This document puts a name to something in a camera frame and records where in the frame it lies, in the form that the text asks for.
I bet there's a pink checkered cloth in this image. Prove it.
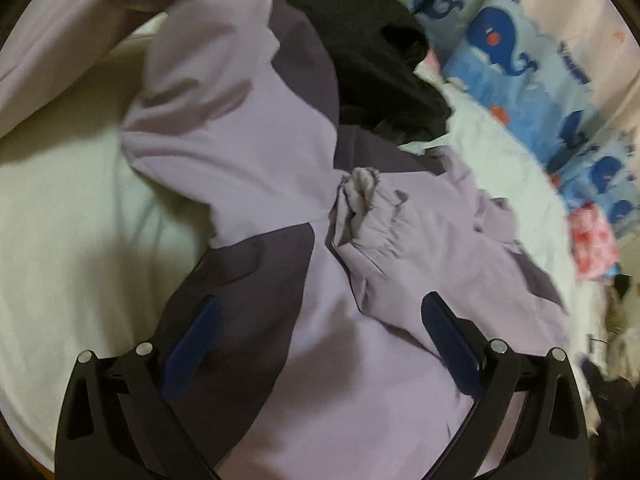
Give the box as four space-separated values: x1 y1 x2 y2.
568 203 620 281

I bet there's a black garment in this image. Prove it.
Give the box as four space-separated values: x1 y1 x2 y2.
286 0 451 144

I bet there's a whale print curtain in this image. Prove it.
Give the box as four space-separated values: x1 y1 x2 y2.
410 0 639 237

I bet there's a purple two-tone jacket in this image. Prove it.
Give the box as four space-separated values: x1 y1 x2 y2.
1 0 567 479

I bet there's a white striped duvet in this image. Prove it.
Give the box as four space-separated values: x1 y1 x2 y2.
0 8 606 470

